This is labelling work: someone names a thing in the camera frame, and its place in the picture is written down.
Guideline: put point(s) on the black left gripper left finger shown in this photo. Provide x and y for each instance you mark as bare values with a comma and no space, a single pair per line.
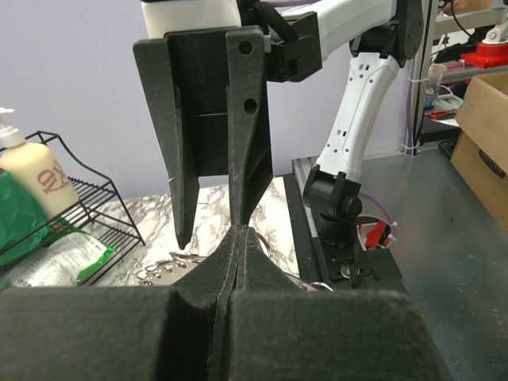
199,325

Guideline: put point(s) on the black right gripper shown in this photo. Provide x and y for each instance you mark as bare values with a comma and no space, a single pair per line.
206,93

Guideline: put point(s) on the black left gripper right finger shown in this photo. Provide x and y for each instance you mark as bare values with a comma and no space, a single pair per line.
279,331

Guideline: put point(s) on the metal disc with keyrings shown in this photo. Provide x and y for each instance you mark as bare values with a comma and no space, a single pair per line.
169,271

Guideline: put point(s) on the green white snack pouch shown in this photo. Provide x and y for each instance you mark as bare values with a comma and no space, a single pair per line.
65,262

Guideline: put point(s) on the cream pump soap bottle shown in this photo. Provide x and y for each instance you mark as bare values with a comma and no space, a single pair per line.
37,169

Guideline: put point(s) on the green brown paper bag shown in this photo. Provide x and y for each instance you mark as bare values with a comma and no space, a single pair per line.
23,220

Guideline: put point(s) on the cardboard box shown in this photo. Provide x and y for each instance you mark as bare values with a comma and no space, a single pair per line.
480,155

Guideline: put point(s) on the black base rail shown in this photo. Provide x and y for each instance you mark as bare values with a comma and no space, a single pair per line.
336,244

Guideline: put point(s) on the black wire rack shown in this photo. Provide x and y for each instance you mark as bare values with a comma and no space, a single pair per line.
100,211

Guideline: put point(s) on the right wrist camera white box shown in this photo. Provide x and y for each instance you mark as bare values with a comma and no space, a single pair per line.
163,17

